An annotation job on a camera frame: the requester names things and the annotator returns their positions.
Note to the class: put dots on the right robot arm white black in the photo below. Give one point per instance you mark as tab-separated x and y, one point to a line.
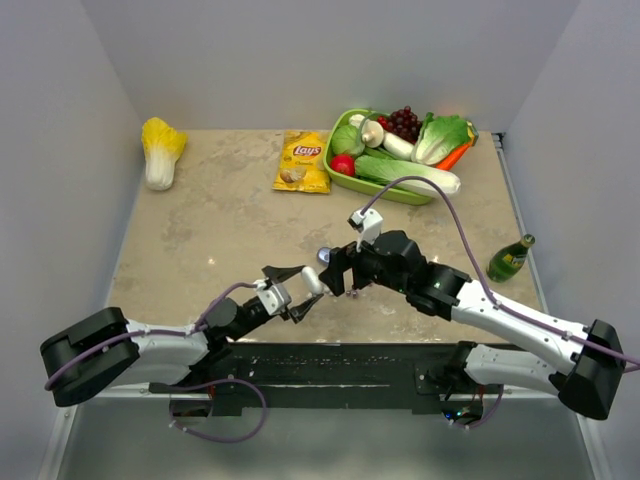
581	365

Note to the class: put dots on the red tomato toy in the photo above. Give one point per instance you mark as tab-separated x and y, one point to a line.
343	164

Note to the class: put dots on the yellow Lays chips bag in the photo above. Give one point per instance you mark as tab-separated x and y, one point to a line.
301	167

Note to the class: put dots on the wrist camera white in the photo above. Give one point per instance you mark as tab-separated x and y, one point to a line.
368	225
273	296

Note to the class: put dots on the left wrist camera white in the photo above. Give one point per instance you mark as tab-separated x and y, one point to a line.
273	296

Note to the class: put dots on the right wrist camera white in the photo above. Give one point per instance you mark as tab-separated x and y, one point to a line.
368	225

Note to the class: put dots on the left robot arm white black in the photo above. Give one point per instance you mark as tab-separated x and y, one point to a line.
108	349

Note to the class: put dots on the green glass bottle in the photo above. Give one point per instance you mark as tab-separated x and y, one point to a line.
509	260

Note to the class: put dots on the round green cabbage toy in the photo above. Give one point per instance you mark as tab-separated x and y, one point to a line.
346	139

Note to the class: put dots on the yellow napa cabbage toy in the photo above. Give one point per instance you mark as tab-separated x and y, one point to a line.
163	146

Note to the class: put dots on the green plastic tray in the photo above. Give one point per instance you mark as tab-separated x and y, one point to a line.
362	186

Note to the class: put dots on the green leafy lettuce toy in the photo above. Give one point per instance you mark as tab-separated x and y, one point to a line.
438	137

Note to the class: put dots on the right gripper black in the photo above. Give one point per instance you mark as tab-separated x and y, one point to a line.
339	260

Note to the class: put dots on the small white mushroom toy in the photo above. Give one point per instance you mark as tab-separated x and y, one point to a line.
356	120

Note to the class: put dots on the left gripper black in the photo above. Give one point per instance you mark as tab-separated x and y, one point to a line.
281	274

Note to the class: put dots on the orange carrot toy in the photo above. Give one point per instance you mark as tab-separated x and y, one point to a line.
450	161

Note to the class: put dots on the white king oyster mushroom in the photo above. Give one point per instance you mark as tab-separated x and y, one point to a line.
375	136

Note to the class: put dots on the long green napa cabbage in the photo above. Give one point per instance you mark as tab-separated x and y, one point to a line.
384	171

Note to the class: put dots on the dark red grapes bunch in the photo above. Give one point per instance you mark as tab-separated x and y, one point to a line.
403	123

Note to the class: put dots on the blue-grey earbud charging case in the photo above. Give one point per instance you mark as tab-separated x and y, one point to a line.
323	255

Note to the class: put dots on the white earbud charging case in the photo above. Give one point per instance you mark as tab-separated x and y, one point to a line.
312	281

